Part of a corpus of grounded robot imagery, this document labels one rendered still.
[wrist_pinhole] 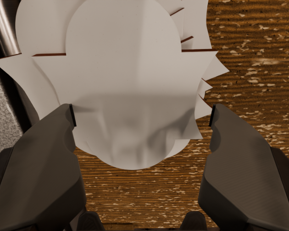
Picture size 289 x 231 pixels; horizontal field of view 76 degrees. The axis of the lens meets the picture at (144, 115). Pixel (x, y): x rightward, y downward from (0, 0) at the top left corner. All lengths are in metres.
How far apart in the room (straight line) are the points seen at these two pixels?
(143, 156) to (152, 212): 0.17
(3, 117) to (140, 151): 0.18
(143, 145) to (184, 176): 0.12
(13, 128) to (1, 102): 0.03
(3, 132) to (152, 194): 0.21
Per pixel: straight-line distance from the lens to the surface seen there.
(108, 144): 0.16
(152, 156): 0.16
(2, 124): 0.29
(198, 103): 0.17
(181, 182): 0.27
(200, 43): 0.17
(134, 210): 0.32
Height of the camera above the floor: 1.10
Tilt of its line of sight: 59 degrees down
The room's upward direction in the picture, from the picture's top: 180 degrees clockwise
